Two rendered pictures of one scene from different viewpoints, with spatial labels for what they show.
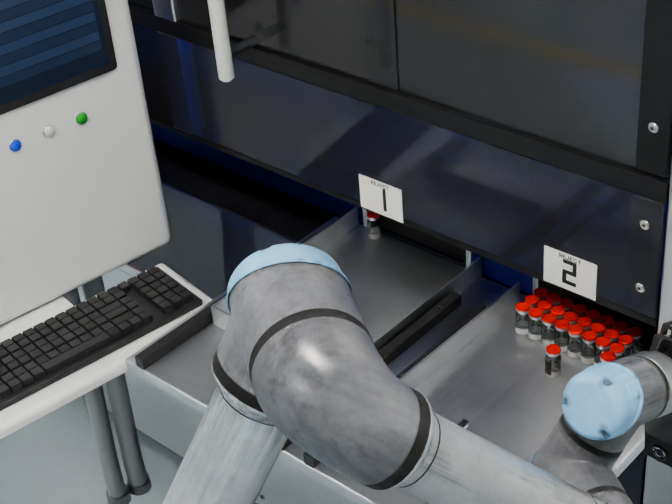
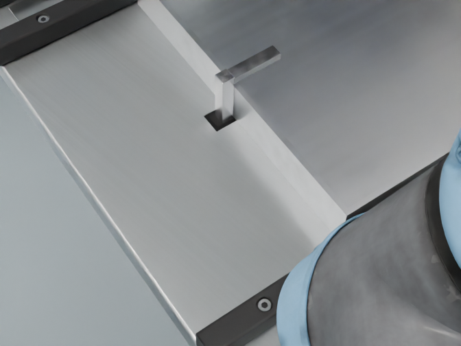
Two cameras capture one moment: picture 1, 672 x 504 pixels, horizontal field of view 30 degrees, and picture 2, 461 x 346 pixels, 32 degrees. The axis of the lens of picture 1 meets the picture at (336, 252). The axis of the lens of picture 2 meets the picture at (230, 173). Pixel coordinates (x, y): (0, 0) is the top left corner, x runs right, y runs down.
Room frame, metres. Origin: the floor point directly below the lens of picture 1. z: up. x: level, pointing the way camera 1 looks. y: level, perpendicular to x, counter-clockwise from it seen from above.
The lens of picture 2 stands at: (0.85, -0.18, 1.34)
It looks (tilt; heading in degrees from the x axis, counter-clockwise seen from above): 57 degrees down; 10
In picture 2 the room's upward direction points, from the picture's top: 1 degrees clockwise
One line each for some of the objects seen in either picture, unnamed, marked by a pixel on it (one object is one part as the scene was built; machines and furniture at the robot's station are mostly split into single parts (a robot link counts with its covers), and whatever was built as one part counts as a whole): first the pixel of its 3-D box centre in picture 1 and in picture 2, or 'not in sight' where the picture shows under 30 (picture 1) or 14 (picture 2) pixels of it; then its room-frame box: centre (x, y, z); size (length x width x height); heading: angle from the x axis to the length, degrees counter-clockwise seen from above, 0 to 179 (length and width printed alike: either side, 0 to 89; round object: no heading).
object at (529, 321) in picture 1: (568, 338); not in sight; (1.39, -0.32, 0.90); 0.18 x 0.02 x 0.05; 45
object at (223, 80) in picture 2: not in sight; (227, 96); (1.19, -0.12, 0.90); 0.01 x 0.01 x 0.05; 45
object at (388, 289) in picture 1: (348, 290); not in sight; (1.57, -0.01, 0.90); 0.34 x 0.26 x 0.04; 135
